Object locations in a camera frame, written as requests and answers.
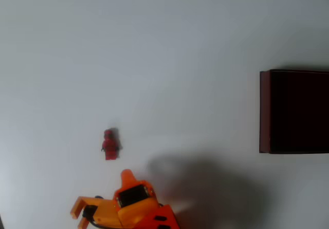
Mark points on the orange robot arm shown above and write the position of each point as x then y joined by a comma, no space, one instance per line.
164,214

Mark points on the orange camera mount bracket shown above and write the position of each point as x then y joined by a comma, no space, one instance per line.
105,208

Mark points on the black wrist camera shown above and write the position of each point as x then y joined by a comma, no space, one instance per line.
90,211

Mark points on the red lego minifigure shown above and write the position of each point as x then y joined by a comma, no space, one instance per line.
110,146

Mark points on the dark red open box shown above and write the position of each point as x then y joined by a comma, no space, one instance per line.
295,110

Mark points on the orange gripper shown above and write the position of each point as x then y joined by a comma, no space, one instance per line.
132,196

